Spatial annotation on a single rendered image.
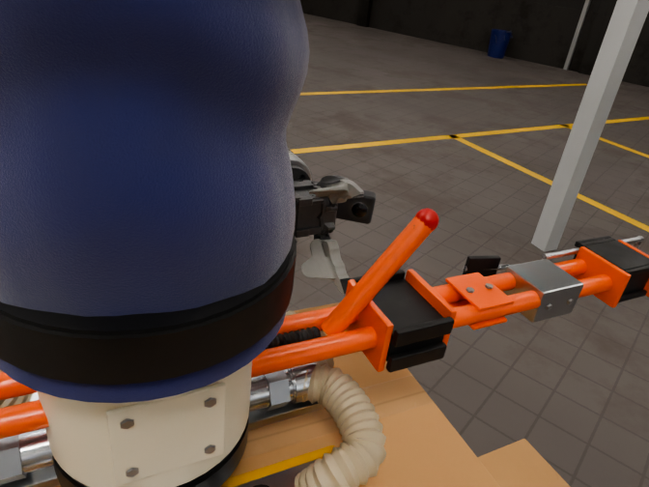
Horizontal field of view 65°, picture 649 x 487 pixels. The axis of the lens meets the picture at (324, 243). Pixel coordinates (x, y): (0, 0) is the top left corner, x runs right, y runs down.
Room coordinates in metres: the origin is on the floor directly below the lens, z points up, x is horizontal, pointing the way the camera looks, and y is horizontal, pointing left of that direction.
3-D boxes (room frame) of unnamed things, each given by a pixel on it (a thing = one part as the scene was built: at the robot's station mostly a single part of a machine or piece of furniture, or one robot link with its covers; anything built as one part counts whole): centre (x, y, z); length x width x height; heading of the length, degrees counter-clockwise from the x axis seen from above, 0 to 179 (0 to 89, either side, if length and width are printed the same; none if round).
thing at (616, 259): (0.61, -0.39, 1.24); 0.08 x 0.07 x 0.05; 119
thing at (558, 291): (0.55, -0.27, 1.24); 0.07 x 0.07 x 0.04; 29
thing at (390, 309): (0.44, -0.09, 1.24); 0.10 x 0.08 x 0.06; 29
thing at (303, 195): (0.69, 0.05, 1.24); 0.12 x 0.09 x 0.08; 29
